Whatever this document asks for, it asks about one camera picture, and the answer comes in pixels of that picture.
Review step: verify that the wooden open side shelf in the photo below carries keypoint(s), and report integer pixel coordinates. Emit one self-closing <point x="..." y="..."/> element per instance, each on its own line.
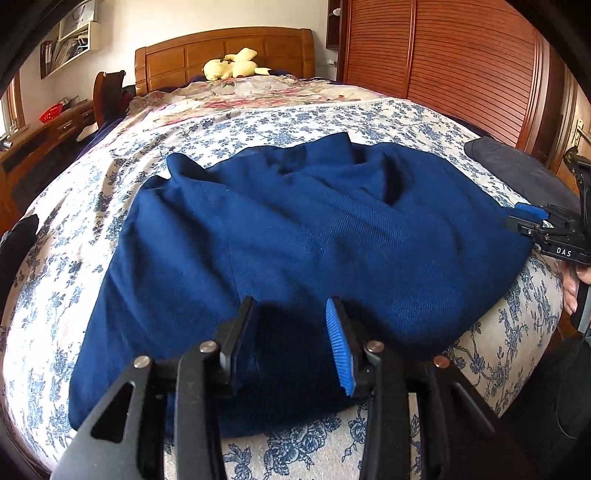
<point x="332" y="25"/>

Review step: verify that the wooden desk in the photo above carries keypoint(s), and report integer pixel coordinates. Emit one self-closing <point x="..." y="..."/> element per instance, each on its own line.
<point x="37" y="152"/>

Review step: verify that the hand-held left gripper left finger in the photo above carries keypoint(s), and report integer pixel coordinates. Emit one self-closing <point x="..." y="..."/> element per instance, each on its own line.
<point x="240" y="344"/>

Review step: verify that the yellow plush toy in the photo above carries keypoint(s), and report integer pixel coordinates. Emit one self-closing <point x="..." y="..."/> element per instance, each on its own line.
<point x="231" y="67"/>

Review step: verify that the wooden chair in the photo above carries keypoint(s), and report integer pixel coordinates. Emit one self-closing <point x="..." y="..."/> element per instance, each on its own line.
<point x="107" y="97"/>

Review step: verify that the blue suit jacket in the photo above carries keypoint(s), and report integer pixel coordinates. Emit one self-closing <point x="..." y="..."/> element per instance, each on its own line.
<point x="300" y="240"/>

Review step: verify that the pink floral quilt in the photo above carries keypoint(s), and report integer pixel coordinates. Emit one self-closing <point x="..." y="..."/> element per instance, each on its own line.
<point x="240" y="94"/>

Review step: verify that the white wall shelf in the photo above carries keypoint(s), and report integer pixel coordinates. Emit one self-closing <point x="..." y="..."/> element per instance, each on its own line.
<point x="74" y="37"/>

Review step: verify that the wooden bed headboard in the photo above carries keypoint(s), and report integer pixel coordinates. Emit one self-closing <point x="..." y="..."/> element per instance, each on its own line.
<point x="175" y="57"/>

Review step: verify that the grey pillow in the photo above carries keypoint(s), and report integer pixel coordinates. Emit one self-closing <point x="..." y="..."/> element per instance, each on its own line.
<point x="517" y="173"/>

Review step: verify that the person's right hand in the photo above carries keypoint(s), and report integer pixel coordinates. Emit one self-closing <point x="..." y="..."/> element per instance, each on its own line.
<point x="571" y="288"/>

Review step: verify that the person's dark pants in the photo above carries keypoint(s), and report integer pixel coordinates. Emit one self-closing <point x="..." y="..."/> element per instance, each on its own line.
<point x="554" y="406"/>

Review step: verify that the hanging door ornament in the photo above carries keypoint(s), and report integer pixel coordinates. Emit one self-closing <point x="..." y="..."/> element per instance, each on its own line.
<point x="571" y="159"/>

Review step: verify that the bed with floral sheet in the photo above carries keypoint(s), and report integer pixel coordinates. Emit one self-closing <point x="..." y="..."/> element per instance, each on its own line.
<point x="55" y="286"/>

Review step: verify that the wooden slatted wardrobe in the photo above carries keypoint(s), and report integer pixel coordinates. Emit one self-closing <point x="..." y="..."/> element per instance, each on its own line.
<point x="438" y="50"/>

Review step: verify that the wooden door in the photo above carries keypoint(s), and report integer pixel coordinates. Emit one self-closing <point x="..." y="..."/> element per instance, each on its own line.
<point x="572" y="106"/>

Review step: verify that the red basket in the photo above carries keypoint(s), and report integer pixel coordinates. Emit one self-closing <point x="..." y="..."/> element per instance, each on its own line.
<point x="51" y="113"/>

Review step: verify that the dark cloth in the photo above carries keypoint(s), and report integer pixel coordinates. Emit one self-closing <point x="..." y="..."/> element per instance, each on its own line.
<point x="18" y="249"/>

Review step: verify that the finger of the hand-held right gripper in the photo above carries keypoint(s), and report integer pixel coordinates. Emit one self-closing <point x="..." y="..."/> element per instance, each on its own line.
<point x="524" y="227"/>
<point x="531" y="212"/>

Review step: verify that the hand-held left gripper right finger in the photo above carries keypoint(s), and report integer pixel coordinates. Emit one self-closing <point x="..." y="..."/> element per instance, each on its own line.
<point x="339" y="350"/>

